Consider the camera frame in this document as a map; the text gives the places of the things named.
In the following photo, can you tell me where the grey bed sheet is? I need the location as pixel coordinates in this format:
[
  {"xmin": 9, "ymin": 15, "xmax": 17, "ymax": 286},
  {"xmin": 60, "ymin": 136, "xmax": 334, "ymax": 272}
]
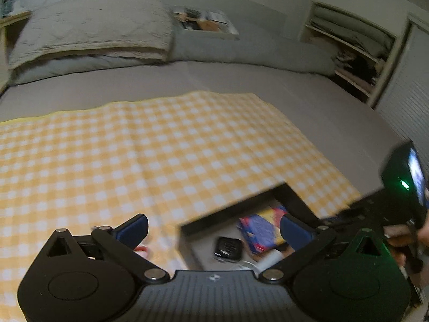
[{"xmin": 1, "ymin": 62, "xmax": 400, "ymax": 194}]

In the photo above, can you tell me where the black smartwatch body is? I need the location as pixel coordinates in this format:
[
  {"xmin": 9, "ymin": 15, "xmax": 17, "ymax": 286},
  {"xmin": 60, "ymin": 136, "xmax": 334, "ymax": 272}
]
[{"xmin": 214, "ymin": 236, "xmax": 243, "ymax": 262}]

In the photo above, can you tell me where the grey rolled duvet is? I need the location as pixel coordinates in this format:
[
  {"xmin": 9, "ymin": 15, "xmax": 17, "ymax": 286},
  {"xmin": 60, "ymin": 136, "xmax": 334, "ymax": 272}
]
[{"xmin": 10, "ymin": 21, "xmax": 334, "ymax": 86}]

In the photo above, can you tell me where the beige folded blanket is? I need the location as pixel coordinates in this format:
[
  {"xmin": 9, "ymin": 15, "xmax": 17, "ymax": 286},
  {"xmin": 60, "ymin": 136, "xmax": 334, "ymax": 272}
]
[{"xmin": 9, "ymin": 0, "xmax": 173, "ymax": 70}]

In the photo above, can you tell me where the small white tube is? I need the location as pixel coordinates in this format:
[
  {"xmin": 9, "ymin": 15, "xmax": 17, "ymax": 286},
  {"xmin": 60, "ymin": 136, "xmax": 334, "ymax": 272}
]
[{"xmin": 255, "ymin": 249, "xmax": 284, "ymax": 273}]

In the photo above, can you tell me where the white shelf unit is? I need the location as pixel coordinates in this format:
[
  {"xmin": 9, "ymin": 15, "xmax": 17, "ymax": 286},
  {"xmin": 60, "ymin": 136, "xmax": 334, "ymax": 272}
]
[{"xmin": 300, "ymin": 2, "xmax": 409, "ymax": 108}]

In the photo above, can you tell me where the black cardboard box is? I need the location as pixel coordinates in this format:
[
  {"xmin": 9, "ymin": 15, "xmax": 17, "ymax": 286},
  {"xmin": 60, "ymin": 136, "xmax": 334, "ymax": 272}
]
[{"xmin": 177, "ymin": 183, "xmax": 318, "ymax": 270}]

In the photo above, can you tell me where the yellow checkered cloth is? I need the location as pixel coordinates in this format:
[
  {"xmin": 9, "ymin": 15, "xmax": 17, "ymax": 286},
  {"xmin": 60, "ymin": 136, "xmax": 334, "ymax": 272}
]
[{"xmin": 1, "ymin": 91, "xmax": 359, "ymax": 321}]

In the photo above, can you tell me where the colourful card box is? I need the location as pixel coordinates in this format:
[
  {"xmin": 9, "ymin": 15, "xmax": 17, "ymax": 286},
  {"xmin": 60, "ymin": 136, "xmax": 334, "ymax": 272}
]
[{"xmin": 237, "ymin": 206, "xmax": 287, "ymax": 255}]

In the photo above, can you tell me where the open magazine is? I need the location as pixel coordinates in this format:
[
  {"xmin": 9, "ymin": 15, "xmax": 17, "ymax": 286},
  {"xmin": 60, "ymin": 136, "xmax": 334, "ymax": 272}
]
[{"xmin": 170, "ymin": 6, "xmax": 239, "ymax": 39}]

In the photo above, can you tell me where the person right hand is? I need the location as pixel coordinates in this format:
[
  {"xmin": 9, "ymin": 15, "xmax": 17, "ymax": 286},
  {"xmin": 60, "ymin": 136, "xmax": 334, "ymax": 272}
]
[{"xmin": 383, "ymin": 217, "xmax": 429, "ymax": 267}]

